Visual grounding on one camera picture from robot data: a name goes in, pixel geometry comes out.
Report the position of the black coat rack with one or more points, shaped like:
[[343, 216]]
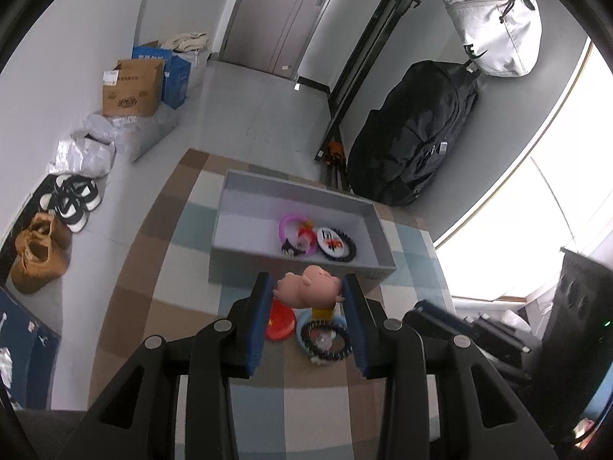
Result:
[[332, 152]]

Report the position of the white hanging bag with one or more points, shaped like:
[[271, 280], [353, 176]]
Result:
[[500, 37]]

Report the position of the small red charm toy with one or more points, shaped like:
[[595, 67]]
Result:
[[305, 242]]

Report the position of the black white sandal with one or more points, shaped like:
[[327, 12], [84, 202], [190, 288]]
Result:
[[67, 207], [80, 187]]

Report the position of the white plastic bag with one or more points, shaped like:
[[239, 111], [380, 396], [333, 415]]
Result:
[[84, 156], [132, 136]]

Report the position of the black backpack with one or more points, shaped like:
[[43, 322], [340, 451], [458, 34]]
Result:
[[408, 138]]

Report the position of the grey cardboard box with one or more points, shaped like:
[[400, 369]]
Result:
[[271, 225]]

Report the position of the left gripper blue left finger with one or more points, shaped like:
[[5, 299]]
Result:
[[257, 314]]

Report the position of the beige cloth bag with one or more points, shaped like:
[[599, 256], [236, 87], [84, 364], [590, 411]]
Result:
[[192, 47]]

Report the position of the grey door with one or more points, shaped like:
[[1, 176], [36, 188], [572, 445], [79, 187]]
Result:
[[271, 36]]

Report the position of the brown shoe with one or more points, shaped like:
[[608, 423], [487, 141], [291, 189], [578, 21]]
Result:
[[40, 262], [45, 225]]

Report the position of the checkered table cloth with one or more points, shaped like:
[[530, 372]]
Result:
[[290, 409]]

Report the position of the red round badge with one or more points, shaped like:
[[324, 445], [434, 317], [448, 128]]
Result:
[[281, 323]]

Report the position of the blue cardboard box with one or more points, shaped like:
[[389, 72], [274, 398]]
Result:
[[176, 73]]

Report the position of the dark blue shoe box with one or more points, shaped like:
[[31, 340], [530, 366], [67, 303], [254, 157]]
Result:
[[28, 355]]

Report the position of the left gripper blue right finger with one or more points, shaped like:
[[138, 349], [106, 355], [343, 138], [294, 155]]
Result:
[[362, 329]]

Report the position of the pink pig figurine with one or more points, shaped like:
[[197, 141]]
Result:
[[315, 289]]

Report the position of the brown cardboard box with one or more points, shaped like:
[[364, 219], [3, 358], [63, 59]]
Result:
[[133, 88]]

